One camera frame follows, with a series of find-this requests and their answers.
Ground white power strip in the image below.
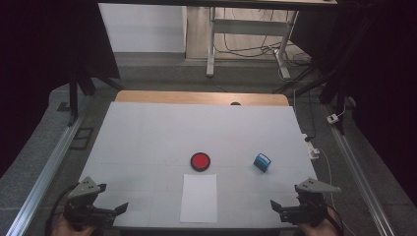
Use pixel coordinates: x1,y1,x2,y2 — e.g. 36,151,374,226
301,132,321,161

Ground dark curtain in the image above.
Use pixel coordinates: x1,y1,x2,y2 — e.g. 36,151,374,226
291,0,417,206
0,0,121,178

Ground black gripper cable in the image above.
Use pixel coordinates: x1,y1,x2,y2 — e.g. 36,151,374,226
325,202,346,236
44,183,80,236

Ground thin white cable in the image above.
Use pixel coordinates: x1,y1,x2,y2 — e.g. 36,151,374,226
318,147,338,210

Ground round red ink pad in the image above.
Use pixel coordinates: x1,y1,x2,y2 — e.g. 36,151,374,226
190,151,211,173

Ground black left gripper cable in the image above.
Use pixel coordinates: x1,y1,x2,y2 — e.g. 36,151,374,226
44,183,80,236

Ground white panel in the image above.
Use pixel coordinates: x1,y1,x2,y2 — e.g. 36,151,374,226
97,3,187,53

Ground tangle of black cables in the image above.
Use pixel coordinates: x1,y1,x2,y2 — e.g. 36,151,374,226
214,8,313,68

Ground large white table cover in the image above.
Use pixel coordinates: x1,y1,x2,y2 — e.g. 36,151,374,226
77,101,319,229

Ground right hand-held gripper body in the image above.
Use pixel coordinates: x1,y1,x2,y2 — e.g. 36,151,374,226
279,177,342,228

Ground person's right hand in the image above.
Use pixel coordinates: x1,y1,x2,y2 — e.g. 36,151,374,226
296,206,344,236

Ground aluminium rail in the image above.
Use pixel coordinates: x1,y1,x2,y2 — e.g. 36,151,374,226
5,116,84,236
323,104,398,236

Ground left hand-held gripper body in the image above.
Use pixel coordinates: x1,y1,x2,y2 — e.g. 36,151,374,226
63,176,116,229

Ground blue stamp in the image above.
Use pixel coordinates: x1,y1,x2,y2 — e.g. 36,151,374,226
253,152,272,174

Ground white paper sheet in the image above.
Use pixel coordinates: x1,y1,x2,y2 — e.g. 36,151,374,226
179,173,218,224

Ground black metal stand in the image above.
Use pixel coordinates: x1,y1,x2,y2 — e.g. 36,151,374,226
67,65,124,128
273,48,349,136

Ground white desk with metal legs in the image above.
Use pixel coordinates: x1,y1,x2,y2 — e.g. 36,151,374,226
97,0,338,81

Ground wooden table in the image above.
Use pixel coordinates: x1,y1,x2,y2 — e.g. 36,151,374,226
114,89,290,107

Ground black floor frame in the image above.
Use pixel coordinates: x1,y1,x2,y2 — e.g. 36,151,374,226
69,127,95,151

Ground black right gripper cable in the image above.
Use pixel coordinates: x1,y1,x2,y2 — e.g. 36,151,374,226
325,202,346,236

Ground person's left hand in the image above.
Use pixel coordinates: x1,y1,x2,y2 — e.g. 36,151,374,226
50,211,99,236

